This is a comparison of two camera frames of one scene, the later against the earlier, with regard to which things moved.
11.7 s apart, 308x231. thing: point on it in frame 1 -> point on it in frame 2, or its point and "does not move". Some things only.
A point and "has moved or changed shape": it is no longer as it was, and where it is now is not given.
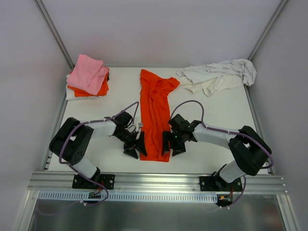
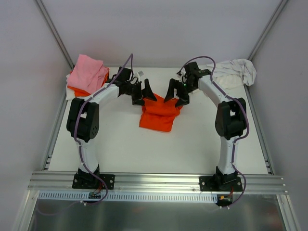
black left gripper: x=133 y=143 -> x=138 y=93
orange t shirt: x=155 y=116 has moved or changed shape
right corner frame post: x=278 y=10 does not move
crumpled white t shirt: x=215 y=77 does not move
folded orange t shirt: x=103 y=91 does not move
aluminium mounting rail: x=62 y=182 does not move
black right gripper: x=174 y=142 -> x=180 y=91
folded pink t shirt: x=88 y=75 does not move
